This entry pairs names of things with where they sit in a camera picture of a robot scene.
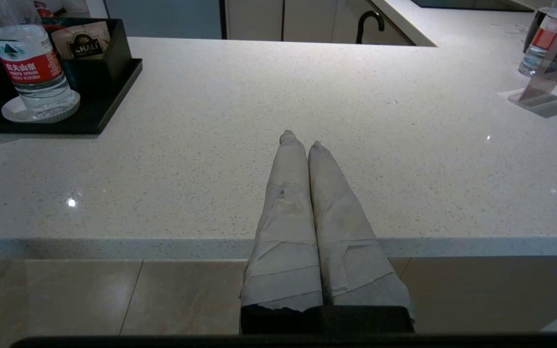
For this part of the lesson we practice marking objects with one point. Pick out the black compartment box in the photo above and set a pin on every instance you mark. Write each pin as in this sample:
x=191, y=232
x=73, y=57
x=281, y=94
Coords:
x=119, y=48

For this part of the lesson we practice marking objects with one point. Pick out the white plastic floor bag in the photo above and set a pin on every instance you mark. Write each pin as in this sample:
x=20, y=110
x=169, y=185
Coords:
x=75, y=6

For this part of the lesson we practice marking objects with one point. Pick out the black rectangular serving tray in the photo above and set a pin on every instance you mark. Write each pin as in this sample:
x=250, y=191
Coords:
x=109, y=92

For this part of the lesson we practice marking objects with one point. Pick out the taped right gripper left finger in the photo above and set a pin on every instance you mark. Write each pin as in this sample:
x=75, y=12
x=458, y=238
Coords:
x=288, y=232

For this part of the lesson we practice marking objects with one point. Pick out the white tea bag packet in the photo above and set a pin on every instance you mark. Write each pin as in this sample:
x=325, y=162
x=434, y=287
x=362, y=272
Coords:
x=85, y=43

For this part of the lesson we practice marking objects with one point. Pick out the grey sink base cabinet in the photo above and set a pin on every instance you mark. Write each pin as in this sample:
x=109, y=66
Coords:
x=283, y=19

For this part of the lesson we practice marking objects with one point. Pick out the clear water bottle red cap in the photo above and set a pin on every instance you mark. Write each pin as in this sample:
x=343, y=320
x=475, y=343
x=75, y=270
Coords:
x=27, y=63
x=542, y=38

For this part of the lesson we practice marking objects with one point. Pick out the black induction cooktop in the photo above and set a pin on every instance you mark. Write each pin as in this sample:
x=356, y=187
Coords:
x=472, y=4

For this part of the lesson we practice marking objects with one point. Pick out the red floor bag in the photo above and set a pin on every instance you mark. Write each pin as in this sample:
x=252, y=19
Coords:
x=44, y=9

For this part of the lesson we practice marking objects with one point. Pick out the white round coaster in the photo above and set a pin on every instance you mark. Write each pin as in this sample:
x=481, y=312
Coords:
x=12, y=113

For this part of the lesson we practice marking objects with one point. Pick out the clear acrylic stand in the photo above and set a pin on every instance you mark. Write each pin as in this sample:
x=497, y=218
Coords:
x=556, y=58

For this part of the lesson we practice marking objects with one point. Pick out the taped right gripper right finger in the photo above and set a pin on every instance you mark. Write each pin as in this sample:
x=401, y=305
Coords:
x=351, y=251

